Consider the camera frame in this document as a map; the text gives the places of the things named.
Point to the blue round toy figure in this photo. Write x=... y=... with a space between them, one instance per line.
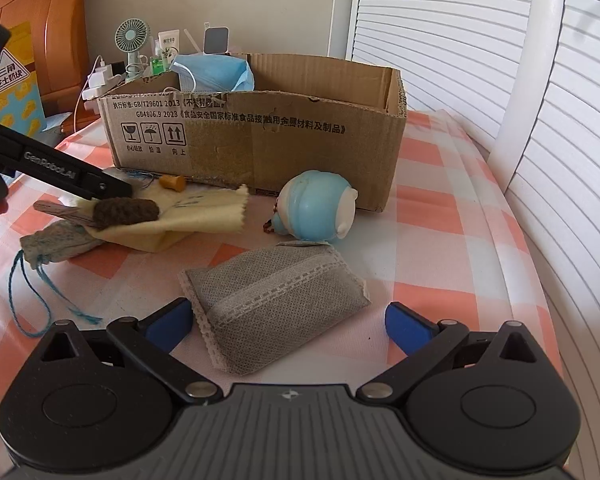
x=312 y=205

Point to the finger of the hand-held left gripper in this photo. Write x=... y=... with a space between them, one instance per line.
x=105 y=185

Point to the blue face mask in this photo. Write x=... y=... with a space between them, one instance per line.
x=215 y=72

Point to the brown knitted scrunchie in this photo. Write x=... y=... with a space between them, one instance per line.
x=125 y=212

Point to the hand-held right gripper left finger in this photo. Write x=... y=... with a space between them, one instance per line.
x=167 y=327

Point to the small brown stopper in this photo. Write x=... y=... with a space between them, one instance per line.
x=172 y=182

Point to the white louvred door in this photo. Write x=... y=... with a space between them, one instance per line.
x=430 y=20

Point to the white curved pole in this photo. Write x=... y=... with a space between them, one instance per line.
x=535 y=85

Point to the brown cardboard box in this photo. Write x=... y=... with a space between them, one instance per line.
x=280 y=150

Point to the pale yellow cloth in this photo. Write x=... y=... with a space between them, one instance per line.
x=200 y=215

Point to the white power strip chargers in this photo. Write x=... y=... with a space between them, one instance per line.
x=100 y=77

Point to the wooden headboard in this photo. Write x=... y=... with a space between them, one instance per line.
x=65 y=35

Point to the white tube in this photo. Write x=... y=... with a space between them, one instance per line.
x=169 y=42

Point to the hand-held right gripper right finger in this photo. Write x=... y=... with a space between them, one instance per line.
x=407 y=330

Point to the yellow blue snack packet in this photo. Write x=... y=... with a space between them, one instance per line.
x=15 y=105

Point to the grey fabric sachet pouch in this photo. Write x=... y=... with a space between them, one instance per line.
x=275 y=305

